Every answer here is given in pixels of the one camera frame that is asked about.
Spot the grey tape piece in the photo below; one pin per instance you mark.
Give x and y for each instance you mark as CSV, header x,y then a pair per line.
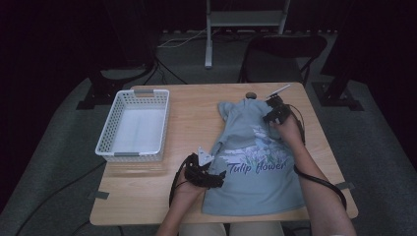
x,y
98,195
345,186

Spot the light blue printed t-shirt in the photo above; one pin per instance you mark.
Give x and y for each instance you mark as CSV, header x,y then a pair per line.
x,y
252,170

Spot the person's right hand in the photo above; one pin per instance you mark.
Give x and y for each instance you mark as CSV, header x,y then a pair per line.
x,y
290,131

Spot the white perforated plastic basket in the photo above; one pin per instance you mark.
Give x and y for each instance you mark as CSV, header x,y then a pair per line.
x,y
137,128

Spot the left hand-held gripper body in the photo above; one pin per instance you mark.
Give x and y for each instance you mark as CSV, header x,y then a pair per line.
x,y
198,170

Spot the grey metal stand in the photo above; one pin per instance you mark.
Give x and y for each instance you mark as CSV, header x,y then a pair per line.
x,y
242,18

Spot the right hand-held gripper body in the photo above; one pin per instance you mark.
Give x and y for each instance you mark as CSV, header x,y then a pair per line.
x,y
280,109

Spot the black folding chair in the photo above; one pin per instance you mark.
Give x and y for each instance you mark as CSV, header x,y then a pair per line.
x,y
285,49

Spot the black stand with flat base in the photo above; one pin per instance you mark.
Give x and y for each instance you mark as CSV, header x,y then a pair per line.
x,y
105,88
337,93

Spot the person's left hand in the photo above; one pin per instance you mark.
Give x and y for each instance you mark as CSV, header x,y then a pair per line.
x,y
190,190

